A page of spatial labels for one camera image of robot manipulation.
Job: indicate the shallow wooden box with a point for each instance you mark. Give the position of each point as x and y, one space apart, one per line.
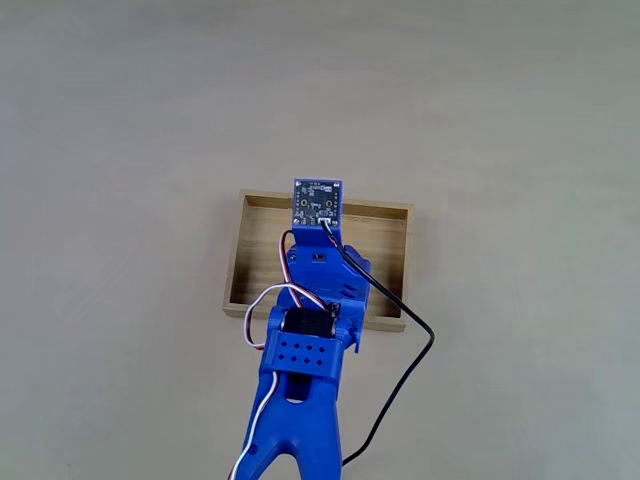
255 250

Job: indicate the blue camera circuit board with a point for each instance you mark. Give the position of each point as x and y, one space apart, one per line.
317 202

